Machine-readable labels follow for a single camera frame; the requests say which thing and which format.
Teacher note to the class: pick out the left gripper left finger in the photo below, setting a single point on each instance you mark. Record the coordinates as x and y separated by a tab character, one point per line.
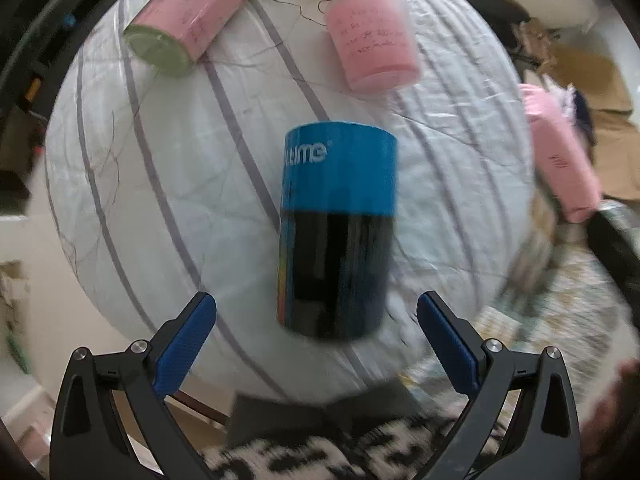
88	439

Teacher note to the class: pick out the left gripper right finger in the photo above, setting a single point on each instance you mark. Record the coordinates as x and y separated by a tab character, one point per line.
542	440

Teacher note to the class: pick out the blue and black metal cup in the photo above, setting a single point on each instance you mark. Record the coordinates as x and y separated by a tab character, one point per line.
337	213

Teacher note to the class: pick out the pink plastic cup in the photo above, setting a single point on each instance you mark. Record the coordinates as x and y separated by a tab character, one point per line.
375	42

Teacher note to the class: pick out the person right hand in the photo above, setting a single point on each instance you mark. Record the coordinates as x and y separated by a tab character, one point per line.
607	412

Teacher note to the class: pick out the triangle patterned sofa cover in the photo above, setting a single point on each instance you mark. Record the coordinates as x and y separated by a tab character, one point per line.
550	290

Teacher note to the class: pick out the grey striped quilt table cover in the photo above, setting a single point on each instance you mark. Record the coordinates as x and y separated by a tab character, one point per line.
162	186

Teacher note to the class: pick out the pink folded blanket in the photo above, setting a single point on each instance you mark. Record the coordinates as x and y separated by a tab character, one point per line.
559	158

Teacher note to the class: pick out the brown cardboard box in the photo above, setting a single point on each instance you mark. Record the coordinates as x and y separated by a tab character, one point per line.
598	79

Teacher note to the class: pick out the pink green labelled jar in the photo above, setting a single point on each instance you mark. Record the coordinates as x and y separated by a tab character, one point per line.
171	35

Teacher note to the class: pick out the black TV stand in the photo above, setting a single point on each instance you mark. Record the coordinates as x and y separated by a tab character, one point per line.
37	40

